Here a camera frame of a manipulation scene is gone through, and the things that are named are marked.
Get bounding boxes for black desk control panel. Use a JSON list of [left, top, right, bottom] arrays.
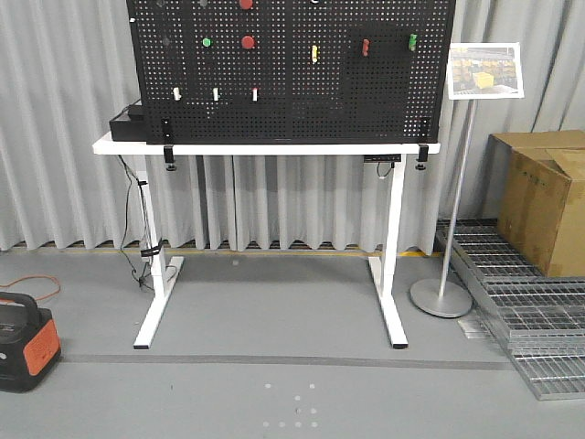
[[364, 154, 401, 163]]

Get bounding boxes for white standing desk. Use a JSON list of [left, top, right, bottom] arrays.
[[92, 133, 441, 349]]

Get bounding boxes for left black desk clamp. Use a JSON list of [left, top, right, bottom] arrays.
[[161, 119, 176, 172]]

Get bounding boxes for black desk clamp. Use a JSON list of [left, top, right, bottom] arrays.
[[161, 119, 176, 172], [415, 117, 431, 171]]

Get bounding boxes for right black desk clamp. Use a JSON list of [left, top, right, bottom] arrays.
[[415, 117, 431, 171]]

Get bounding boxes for silver sign stand pole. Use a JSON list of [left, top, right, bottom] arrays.
[[409, 100, 478, 318]]

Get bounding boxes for black perforated pegboard panel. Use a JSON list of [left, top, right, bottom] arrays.
[[127, 0, 456, 145]]

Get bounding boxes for black box on desk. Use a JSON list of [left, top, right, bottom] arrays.
[[109, 102, 150, 142]]

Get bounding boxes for lower red mushroom button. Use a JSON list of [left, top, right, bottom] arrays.
[[240, 35, 256, 50]]

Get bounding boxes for red mushroom button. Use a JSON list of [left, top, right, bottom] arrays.
[[240, 35, 256, 50], [239, 0, 254, 10]]

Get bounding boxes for upper red mushroom button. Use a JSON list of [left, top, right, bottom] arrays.
[[239, 0, 254, 10]]

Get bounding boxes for brown cardboard box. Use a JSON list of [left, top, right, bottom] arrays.
[[490, 130, 584, 277]]

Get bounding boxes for printed photo sign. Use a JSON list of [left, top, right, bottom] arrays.
[[447, 42, 525, 101]]

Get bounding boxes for metal floor grating stack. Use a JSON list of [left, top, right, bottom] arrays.
[[452, 219, 584, 401]]

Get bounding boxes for black orange power station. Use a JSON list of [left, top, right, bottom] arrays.
[[1, 292, 61, 392]]

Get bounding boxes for black cables on desk leg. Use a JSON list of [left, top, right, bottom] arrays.
[[117, 155, 179, 291]]

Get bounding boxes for green lever handle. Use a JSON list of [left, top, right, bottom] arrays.
[[408, 33, 418, 52]]

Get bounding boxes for orange extension cable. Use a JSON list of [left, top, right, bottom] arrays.
[[0, 273, 61, 303]]

